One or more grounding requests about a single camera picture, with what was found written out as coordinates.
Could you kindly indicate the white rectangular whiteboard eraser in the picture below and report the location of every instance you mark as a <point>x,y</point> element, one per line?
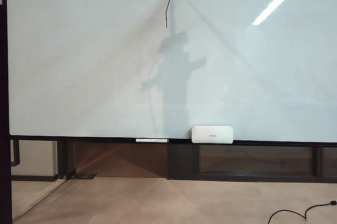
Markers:
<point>210,134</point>

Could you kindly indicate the white marker with black cap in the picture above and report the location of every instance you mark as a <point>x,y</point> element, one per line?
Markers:
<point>150,140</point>

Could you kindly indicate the black floor plate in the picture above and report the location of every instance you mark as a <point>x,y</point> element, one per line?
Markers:
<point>86,176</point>

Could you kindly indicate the whiteboard with black frame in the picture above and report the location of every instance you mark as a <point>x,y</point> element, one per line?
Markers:
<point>105,50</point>

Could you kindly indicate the dark framed glass wall panel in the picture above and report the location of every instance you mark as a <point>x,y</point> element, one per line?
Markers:
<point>181,161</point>

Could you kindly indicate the black door frame post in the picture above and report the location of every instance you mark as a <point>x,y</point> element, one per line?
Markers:
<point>65,158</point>

